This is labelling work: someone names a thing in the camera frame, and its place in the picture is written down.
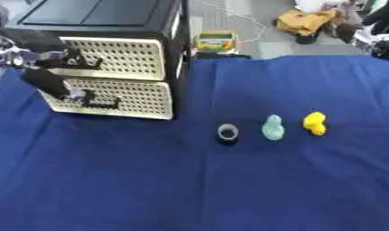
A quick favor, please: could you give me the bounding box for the black drawer handle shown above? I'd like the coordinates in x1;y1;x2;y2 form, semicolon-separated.
64;56;106;71
79;88;124;110

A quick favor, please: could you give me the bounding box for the black bag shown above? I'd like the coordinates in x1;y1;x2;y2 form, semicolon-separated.
359;0;389;62

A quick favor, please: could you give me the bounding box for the black cabinet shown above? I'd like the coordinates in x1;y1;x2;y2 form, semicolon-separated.
0;0;194;121

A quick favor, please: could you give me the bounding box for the pale pierced drawer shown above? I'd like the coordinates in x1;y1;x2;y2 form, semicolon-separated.
37;76;175;121
45;36;168;82

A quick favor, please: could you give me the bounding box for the green and yellow crayon box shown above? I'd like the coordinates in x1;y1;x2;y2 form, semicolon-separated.
192;29;240;52

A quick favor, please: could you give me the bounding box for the yellow toy duck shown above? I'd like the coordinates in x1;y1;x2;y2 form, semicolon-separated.
301;111;329;136

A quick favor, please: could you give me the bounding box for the pale teal toy duck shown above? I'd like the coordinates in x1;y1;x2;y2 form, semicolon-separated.
260;114;288;142

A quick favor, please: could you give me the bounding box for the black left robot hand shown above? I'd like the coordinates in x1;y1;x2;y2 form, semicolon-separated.
0;27;99;102

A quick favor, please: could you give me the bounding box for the white cable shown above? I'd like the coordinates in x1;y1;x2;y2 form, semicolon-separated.
190;0;269;43

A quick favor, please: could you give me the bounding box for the black and grey tape roll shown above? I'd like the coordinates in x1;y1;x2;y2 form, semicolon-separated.
216;123;242;146

